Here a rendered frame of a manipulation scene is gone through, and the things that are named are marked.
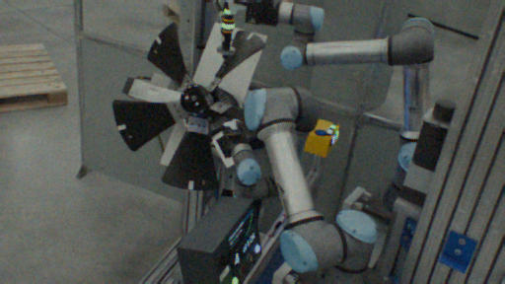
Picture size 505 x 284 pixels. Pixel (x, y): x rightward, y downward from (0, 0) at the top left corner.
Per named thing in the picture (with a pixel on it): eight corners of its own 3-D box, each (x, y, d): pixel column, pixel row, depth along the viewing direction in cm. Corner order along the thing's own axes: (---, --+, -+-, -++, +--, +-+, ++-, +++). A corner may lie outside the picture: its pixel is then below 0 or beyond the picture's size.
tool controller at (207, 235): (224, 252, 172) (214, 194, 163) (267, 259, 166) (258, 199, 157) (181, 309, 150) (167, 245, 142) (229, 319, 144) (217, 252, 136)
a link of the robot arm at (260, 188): (266, 207, 194) (269, 181, 188) (237, 212, 189) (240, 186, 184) (256, 194, 200) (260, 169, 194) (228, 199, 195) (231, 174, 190)
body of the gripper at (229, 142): (221, 127, 201) (227, 144, 191) (244, 124, 203) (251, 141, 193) (221, 145, 205) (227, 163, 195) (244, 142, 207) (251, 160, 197)
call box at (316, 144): (315, 138, 252) (319, 117, 246) (335, 145, 249) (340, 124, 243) (303, 154, 238) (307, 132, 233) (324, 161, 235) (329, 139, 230)
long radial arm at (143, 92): (200, 104, 246) (191, 96, 235) (194, 119, 245) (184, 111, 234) (145, 86, 254) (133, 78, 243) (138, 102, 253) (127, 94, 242)
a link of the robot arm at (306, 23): (319, 35, 192) (323, 11, 188) (288, 30, 194) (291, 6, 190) (322, 29, 199) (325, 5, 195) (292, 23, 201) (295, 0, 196)
